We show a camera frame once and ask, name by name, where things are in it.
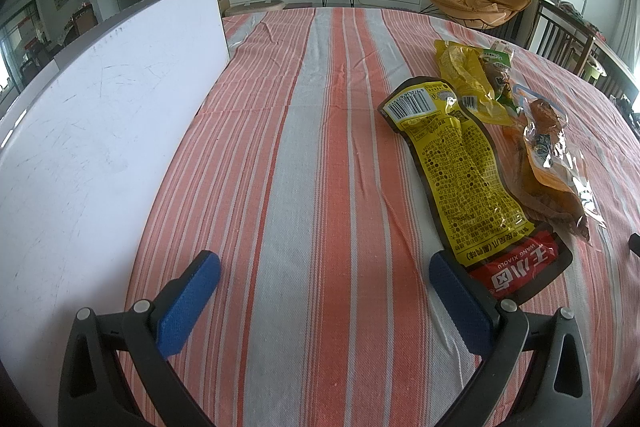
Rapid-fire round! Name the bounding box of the orange striped tablecloth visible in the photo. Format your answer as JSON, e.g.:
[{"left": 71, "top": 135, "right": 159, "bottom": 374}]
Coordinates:
[{"left": 112, "top": 6, "right": 640, "bottom": 427}]

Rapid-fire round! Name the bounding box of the plain yellow snack packet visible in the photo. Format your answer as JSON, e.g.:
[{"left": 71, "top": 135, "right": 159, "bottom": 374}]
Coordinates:
[{"left": 433, "top": 39, "right": 516, "bottom": 126}]

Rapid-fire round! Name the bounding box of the green white snack packet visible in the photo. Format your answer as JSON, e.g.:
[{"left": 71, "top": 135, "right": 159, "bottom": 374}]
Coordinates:
[{"left": 481, "top": 41, "right": 516, "bottom": 68}]

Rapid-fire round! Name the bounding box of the clear blue-edged snack packet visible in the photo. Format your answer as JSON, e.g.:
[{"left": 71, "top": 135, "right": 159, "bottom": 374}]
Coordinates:
[{"left": 512, "top": 82, "right": 608, "bottom": 228}]

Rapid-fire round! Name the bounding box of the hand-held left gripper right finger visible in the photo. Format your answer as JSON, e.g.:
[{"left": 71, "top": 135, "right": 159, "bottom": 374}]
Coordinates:
[{"left": 428, "top": 251, "right": 593, "bottom": 427}]

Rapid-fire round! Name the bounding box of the dark wooden slatted chair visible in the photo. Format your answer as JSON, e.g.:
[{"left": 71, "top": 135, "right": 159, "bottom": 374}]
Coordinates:
[{"left": 525, "top": 0, "right": 598, "bottom": 78}]

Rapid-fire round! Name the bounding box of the white board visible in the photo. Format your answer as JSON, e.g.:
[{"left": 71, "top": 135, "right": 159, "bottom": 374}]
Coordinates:
[{"left": 0, "top": 0, "right": 232, "bottom": 388}]

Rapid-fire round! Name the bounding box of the wooden side desk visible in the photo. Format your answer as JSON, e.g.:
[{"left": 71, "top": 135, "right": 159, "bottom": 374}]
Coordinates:
[{"left": 550, "top": 0, "right": 640, "bottom": 75}]

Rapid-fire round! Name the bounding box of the orange lounge chair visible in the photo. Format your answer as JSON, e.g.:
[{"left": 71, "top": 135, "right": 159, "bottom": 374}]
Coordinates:
[{"left": 420, "top": 0, "right": 533, "bottom": 30}]

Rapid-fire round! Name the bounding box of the wooden dining chair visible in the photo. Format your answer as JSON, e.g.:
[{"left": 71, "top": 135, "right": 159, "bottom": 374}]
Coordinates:
[{"left": 62, "top": 4, "right": 98, "bottom": 45}]

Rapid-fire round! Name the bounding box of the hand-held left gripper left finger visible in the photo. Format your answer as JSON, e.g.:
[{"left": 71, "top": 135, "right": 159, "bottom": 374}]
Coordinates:
[{"left": 57, "top": 249, "right": 222, "bottom": 427}]

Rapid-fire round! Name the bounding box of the yellow black snack packet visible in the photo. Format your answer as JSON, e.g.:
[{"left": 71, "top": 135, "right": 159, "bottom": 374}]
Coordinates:
[{"left": 378, "top": 77, "right": 574, "bottom": 299}]

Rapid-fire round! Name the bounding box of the brown orange snack packet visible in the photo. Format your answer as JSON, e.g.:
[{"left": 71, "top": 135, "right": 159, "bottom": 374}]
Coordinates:
[{"left": 500, "top": 127, "right": 592, "bottom": 243}]

